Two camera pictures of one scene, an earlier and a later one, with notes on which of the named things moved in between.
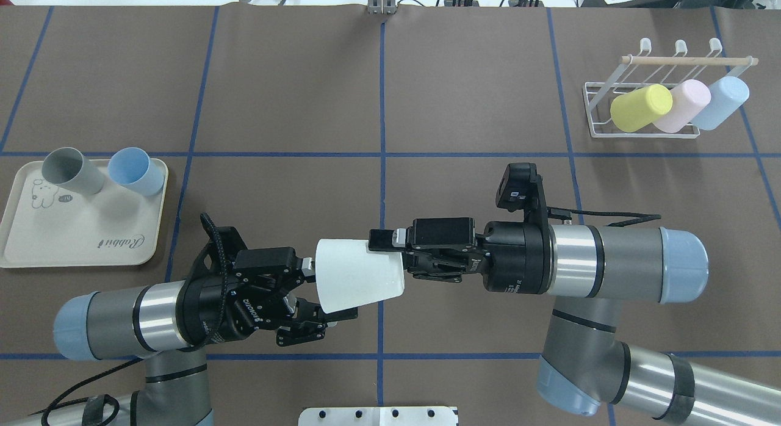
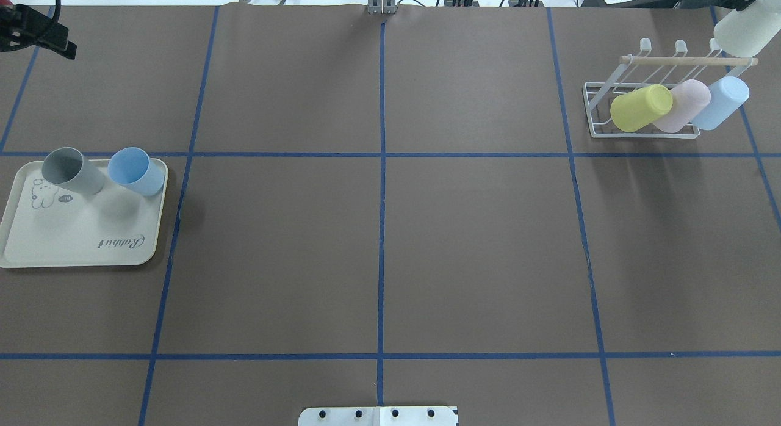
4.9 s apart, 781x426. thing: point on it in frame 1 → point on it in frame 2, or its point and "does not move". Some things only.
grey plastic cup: x=67 y=166 does not move
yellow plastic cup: x=636 y=110 does not move
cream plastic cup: x=348 y=275 → x=746 y=32
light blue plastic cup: x=727 y=94 does not move
